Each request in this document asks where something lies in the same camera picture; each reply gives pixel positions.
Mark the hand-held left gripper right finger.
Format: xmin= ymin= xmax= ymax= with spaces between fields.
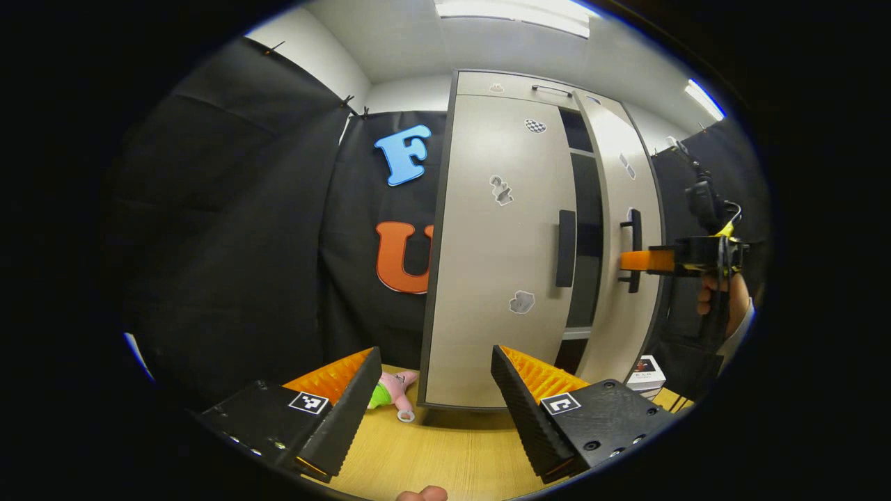
xmin=491 ymin=344 xmax=686 ymax=486

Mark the beige cabinet drawer front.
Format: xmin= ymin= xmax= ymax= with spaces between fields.
xmin=456 ymin=71 xmax=624 ymax=112

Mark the beige cabinet door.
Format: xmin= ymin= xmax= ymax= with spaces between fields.
xmin=421 ymin=94 xmax=578 ymax=410
xmin=572 ymin=90 xmax=665 ymax=385

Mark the black backdrop cloth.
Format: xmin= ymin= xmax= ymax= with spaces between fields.
xmin=104 ymin=38 xmax=772 ymax=415

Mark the beige double-door shoe cabinet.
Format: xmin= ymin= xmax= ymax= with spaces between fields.
xmin=418 ymin=70 xmax=669 ymax=413

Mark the large ceiling light panel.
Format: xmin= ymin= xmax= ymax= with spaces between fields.
xmin=433 ymin=0 xmax=591 ymax=39

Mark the small white box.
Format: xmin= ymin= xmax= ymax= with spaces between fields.
xmin=625 ymin=355 xmax=667 ymax=401

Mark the pink starfish plush toy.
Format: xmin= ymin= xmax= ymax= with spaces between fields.
xmin=368 ymin=370 xmax=420 ymax=423

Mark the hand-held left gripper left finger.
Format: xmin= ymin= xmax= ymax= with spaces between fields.
xmin=195 ymin=347 xmax=384 ymax=484

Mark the small ceiling light panel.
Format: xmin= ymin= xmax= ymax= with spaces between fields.
xmin=684 ymin=79 xmax=726 ymax=122

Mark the black door handle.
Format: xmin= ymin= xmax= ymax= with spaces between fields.
xmin=618 ymin=209 xmax=642 ymax=294
xmin=555 ymin=210 xmax=577 ymax=288

